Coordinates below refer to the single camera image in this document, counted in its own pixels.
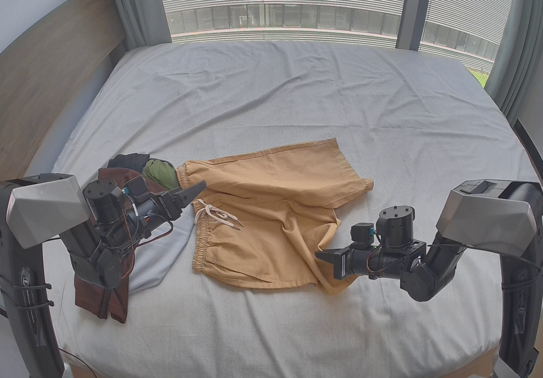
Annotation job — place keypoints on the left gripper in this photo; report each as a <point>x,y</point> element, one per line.
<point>159,208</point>

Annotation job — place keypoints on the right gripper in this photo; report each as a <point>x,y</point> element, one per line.
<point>360,261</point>

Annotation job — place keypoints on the tan shorts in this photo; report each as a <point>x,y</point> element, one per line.
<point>263,219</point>

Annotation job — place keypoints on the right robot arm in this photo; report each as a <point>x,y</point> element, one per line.
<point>488,215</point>

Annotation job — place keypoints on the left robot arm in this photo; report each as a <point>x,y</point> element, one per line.
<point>42,210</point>

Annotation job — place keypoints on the bed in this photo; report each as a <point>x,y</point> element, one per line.
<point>318,92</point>

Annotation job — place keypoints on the green garment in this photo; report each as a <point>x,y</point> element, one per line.
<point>161,174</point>

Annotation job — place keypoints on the black garment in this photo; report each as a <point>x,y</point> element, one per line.
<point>127,160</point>

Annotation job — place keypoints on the pale blue garment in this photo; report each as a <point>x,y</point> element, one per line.
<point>157,261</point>

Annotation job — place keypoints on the brown garment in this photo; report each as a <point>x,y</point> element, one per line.
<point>93,302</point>

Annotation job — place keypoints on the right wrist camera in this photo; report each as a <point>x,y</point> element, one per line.
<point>362,234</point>

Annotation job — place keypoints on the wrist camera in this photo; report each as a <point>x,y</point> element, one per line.
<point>362,234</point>
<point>135,187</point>

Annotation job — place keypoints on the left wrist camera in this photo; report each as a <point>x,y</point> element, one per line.
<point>135,187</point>

